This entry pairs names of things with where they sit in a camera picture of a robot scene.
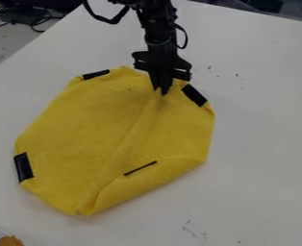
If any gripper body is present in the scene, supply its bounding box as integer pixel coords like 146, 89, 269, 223
130, 43, 194, 83

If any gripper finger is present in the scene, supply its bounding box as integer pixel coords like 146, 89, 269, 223
160, 70, 176, 96
149, 70, 164, 94

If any yellow toy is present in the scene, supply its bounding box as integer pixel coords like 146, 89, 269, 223
0, 234, 26, 246

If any yellow cloth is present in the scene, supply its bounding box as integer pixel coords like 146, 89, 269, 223
12, 64, 217, 217

